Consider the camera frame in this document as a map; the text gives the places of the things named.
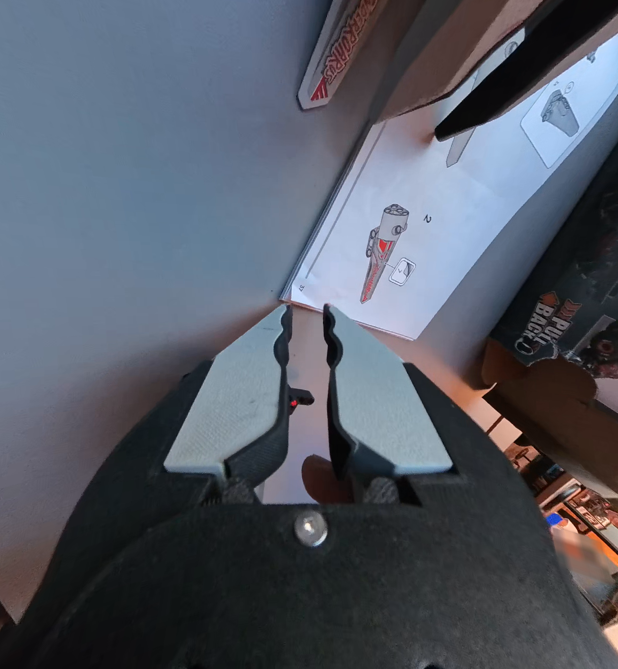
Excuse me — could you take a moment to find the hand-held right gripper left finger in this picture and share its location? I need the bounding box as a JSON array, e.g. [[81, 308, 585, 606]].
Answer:
[[164, 304, 293, 479]]

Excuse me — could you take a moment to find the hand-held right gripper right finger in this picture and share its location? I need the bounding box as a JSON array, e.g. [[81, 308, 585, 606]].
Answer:
[[323, 304, 454, 480]]

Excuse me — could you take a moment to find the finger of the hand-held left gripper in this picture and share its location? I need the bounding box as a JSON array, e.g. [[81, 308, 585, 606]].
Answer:
[[433, 0, 618, 143], [381, 0, 548, 122]]

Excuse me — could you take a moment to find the lego instruction booklet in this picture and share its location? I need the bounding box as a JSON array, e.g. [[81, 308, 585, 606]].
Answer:
[[280, 29, 618, 341]]

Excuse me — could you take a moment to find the dark lego set box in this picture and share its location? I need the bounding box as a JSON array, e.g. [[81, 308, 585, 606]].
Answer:
[[480, 117, 618, 498]]

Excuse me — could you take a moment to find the person's right hand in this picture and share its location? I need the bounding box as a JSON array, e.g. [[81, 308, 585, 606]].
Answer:
[[301, 455, 355, 506]]

